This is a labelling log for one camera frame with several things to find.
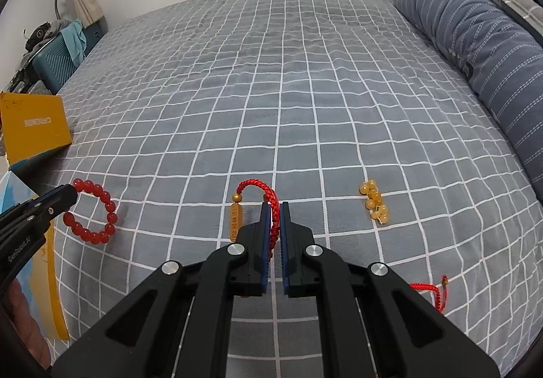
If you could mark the pile of dark clothes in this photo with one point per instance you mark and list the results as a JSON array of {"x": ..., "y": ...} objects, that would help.
[{"x": 42, "y": 34}]

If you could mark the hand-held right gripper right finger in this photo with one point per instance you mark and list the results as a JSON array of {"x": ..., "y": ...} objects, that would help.
[{"x": 284, "y": 242}]

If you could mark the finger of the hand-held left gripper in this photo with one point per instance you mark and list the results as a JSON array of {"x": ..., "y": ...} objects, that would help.
[
  {"x": 29, "y": 219},
  {"x": 63, "y": 194}
]

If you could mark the grey checked bed sheet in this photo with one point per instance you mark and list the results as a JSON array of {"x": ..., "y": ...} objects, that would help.
[{"x": 275, "y": 85}]

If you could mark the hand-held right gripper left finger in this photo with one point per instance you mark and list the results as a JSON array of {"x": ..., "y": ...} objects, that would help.
[{"x": 267, "y": 242}]

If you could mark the teal suitcase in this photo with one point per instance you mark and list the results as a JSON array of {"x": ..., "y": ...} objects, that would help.
[{"x": 53, "y": 64}]

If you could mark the teal cloth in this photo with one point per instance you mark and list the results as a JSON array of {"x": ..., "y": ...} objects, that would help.
[{"x": 74, "y": 40}]

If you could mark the yellow white cardboard box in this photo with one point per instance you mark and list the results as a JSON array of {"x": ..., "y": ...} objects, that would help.
[{"x": 34, "y": 127}]

